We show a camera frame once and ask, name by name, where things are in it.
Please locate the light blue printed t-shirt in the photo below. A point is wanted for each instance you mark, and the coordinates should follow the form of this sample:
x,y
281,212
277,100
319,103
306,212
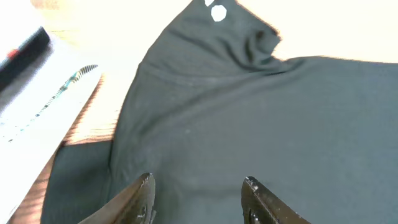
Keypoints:
x,y
20,21

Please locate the black t-shirt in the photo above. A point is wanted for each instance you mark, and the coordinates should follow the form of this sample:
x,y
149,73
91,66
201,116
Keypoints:
x,y
210,105

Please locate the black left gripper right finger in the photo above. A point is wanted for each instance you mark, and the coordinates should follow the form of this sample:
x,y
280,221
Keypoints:
x,y
261,206

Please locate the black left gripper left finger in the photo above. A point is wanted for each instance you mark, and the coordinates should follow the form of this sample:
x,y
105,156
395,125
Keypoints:
x,y
133,205

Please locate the black folded garment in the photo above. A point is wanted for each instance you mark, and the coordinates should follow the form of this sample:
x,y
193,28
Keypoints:
x,y
19,61

